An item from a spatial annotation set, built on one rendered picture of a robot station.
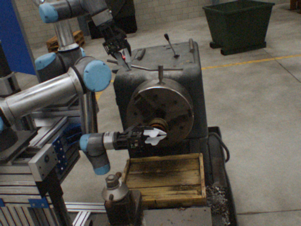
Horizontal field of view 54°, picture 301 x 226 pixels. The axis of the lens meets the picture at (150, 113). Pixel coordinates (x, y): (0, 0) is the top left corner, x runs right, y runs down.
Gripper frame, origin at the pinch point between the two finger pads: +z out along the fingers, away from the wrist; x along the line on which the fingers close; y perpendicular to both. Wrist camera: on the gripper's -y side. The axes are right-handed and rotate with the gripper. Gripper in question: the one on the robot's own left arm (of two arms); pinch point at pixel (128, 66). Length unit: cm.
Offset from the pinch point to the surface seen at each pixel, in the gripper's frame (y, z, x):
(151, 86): -0.9, 12.6, 4.7
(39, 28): -984, -79, -548
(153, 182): 21, 46, -7
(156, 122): 11.3, 24.5, 3.3
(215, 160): -42, 86, 11
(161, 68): -3.5, 7.5, 11.6
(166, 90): -0.2, 16.5, 10.3
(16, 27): -419, -72, -289
